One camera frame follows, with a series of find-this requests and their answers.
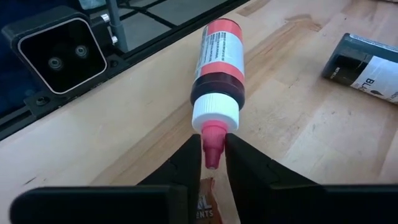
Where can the black metal table frame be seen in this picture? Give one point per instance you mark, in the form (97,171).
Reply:
(186,29)

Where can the red food colouring bottle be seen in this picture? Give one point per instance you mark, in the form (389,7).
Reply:
(217,87)

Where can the black table-level camera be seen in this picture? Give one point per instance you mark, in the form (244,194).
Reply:
(62,56)

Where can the red popcorn bag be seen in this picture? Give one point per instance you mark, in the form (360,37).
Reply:
(206,199)

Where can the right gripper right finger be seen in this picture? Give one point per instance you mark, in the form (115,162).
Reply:
(295,205)

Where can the grey metal post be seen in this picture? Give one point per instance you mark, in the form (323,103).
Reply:
(117,28)

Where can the black food colouring bottle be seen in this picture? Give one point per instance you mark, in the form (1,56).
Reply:
(351,62)

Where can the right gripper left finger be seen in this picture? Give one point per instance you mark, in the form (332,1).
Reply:
(109,205)

